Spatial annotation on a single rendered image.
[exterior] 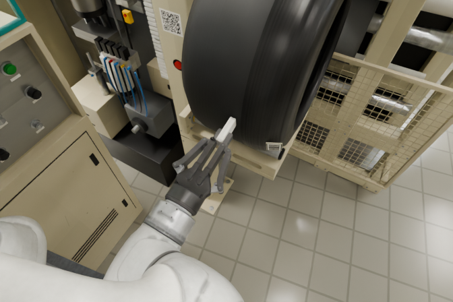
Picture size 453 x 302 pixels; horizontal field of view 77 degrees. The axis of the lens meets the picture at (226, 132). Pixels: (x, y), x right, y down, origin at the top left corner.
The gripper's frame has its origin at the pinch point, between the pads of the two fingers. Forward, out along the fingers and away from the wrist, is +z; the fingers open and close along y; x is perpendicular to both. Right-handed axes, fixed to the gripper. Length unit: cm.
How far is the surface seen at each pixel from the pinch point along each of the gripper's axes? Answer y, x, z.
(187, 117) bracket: 23.3, 24.6, 10.5
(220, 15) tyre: 7.9, -19.5, 14.2
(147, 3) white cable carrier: 41.1, -4.9, 25.9
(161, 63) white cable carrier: 41, 17, 23
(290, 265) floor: -33, 117, -3
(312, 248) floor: -41, 119, 11
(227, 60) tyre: 3.6, -13.8, 8.8
